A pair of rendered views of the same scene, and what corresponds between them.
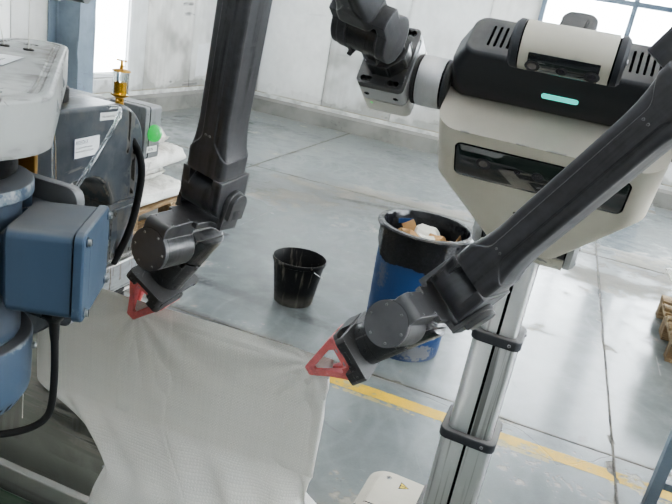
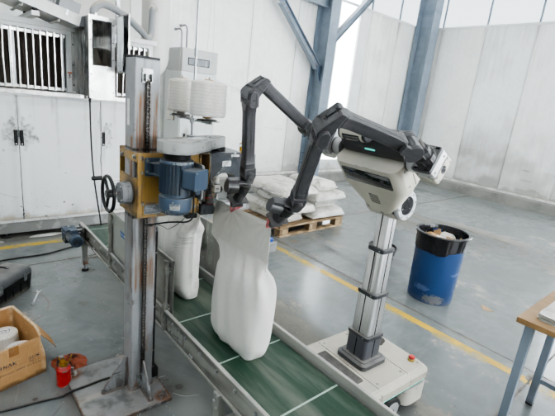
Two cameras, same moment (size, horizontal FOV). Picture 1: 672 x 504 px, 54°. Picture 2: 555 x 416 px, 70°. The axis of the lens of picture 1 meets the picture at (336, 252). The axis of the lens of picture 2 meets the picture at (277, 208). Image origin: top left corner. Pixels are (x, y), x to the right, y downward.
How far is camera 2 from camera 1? 1.19 m
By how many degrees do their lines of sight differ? 31
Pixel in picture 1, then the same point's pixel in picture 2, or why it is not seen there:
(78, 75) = not seen: hidden behind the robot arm
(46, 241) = (189, 172)
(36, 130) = (190, 150)
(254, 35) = (250, 130)
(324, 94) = (455, 172)
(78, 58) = not seen: hidden behind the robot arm
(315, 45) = (451, 144)
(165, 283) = (235, 200)
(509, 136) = (353, 163)
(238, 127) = (249, 154)
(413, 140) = (514, 200)
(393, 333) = (269, 206)
